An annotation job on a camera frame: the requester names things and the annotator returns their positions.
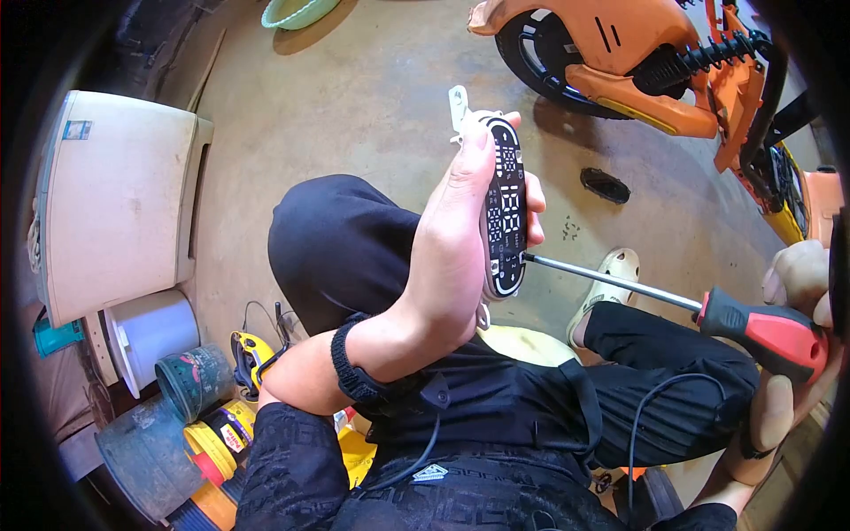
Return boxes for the person's legs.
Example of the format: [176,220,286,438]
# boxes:
[267,174,762,471]

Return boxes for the yellow black power tool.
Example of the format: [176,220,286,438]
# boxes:
[229,330,294,403]

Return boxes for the person's right fingers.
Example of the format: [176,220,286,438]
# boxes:
[761,239,835,329]

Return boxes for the green plastic basket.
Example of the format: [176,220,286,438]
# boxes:
[260,0,344,31]

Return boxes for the person's left hand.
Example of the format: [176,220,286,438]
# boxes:
[344,112,547,385]

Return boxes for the white boxy appliance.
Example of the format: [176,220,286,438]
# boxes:
[32,89,215,330]

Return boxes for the black oval plastic part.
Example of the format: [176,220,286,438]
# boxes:
[579,166,632,206]

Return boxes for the orange electric scooter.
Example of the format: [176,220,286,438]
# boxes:
[467,0,846,248]

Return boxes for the person's right thumb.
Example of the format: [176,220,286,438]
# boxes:
[749,374,796,454]

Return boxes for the yellow plastic jug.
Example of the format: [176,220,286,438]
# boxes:
[337,425,378,490]

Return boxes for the person's left fingers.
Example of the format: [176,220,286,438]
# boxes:
[525,171,547,248]

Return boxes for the red black handled screwdriver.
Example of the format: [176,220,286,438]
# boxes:
[523,251,830,386]

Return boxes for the white plastic bucket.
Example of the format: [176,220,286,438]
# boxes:
[103,289,201,400]

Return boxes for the person's body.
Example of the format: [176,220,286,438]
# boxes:
[234,332,739,531]

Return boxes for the person's right hand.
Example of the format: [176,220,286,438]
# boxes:
[749,239,844,459]

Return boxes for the dark green bucket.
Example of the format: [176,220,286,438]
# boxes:
[154,342,237,426]

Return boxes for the black scooter display panel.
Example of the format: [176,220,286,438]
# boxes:
[448,85,530,331]

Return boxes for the wooden plank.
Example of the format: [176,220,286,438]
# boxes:
[185,27,228,114]

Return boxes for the yellow canister with red cap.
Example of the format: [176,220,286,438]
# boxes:
[182,398,259,489]

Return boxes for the yellow plastic stool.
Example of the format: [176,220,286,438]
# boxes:
[477,324,580,368]

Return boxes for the person's left thumb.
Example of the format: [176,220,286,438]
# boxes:
[448,112,523,203]

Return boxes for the grey dirty bucket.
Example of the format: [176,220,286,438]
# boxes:
[94,394,208,525]

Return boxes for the teal plastic container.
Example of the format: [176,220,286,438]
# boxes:
[32,316,86,360]

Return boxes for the black wrist band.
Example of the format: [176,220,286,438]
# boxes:
[738,428,779,462]
[329,312,454,420]

